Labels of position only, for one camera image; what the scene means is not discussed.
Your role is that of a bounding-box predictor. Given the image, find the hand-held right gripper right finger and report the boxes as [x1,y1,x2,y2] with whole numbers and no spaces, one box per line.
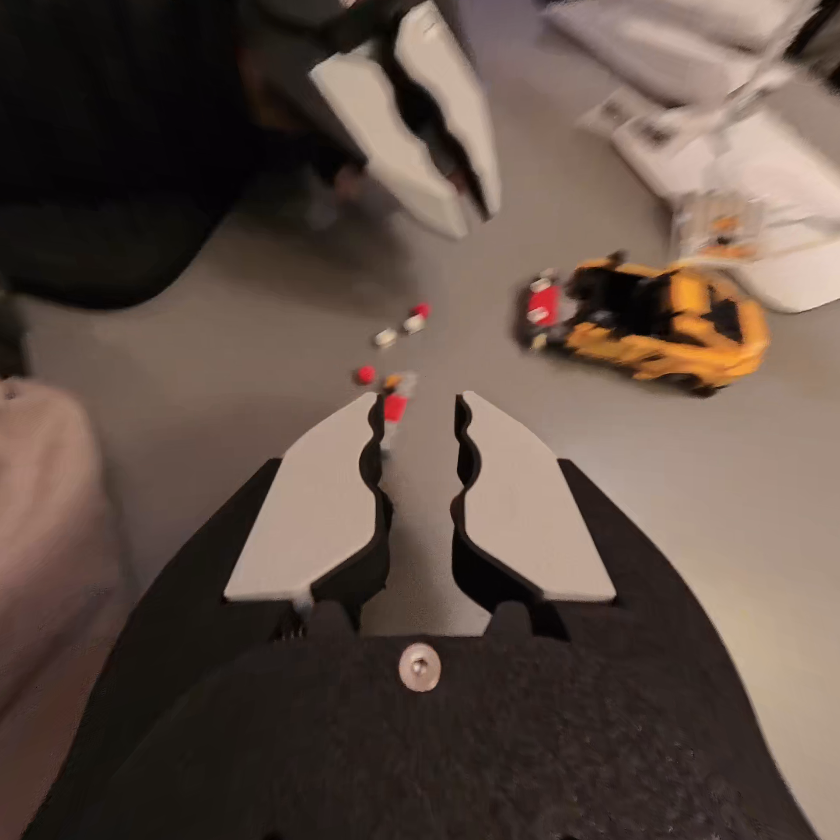
[451,390,618,634]

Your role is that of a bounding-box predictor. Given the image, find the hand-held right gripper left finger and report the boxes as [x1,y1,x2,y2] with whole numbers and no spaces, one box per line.
[223,392,395,632]

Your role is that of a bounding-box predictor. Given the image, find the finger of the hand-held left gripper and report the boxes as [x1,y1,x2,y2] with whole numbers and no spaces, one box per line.
[308,51,470,240]
[394,0,503,222]

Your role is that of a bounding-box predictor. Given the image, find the grey lego plate orange ends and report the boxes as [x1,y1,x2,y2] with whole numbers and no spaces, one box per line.
[378,369,419,462]

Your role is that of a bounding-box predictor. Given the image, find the white book stand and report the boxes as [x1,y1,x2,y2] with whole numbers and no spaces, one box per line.
[610,0,840,315]

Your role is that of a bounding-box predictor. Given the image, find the person's left forearm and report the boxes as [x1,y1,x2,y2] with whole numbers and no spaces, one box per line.
[0,0,263,311]

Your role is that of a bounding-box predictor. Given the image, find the yellow lego car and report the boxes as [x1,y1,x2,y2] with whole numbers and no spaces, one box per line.
[515,252,772,398]

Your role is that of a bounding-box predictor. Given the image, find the lego sticker sheet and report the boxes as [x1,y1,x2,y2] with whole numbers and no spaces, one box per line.
[669,190,769,263]

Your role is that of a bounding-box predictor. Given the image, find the person's left hand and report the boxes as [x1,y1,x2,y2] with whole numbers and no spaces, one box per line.
[331,163,371,201]

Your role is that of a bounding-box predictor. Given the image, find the clear plastic bag dark pieces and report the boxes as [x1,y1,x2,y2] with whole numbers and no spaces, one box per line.
[577,88,685,148]

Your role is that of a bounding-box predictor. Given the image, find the white paper bag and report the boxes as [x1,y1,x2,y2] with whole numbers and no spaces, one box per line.
[545,0,821,106]

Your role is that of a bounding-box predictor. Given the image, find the person's pink garment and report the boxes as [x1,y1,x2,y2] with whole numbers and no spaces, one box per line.
[0,377,135,840]

